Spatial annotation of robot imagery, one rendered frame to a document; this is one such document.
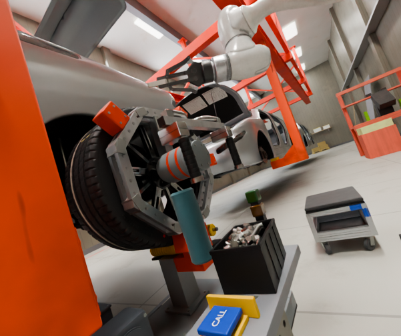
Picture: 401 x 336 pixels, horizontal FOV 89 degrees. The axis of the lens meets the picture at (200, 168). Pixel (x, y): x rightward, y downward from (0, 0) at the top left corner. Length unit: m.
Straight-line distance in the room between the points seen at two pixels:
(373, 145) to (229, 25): 5.45
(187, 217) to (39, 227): 0.41
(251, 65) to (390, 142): 5.51
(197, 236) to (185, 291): 0.40
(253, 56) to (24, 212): 0.76
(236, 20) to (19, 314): 0.95
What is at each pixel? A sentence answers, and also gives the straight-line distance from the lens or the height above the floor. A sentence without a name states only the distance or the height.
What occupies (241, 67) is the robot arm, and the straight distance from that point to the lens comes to 0.80.
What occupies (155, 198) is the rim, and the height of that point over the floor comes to 0.74.
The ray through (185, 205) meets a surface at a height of 0.69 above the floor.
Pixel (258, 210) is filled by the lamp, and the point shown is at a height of 0.59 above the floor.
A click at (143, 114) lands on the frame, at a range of 0.90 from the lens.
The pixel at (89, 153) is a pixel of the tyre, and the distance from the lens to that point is 0.82.
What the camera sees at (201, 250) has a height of 0.53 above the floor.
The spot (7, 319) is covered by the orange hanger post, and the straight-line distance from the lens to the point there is 0.52.
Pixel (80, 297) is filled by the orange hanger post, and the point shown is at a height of 0.60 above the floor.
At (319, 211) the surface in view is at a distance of 1.63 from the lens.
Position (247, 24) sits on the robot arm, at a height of 1.21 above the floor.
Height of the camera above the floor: 0.74
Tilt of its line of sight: 4 degrees up
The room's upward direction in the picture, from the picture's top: 19 degrees counter-clockwise
